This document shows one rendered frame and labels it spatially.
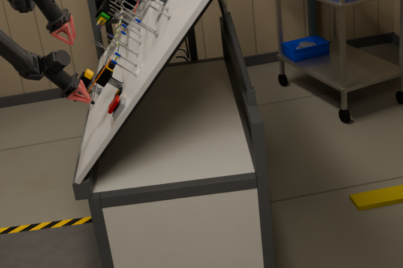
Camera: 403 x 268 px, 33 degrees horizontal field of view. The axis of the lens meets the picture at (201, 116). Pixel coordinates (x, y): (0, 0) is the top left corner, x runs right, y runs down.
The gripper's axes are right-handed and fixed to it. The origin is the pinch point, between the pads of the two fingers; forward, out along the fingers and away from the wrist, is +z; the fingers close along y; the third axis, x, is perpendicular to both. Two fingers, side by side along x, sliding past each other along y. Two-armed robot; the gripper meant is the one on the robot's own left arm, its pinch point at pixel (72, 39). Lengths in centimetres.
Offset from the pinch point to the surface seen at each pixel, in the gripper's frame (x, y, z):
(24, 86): 149, 241, 80
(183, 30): -40.3, -24.8, 7.0
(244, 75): -46, -10, 36
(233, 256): -14, -31, 87
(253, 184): -34, -28, 65
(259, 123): -45, -26, 46
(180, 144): -10, 1, 55
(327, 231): -31, 44, 155
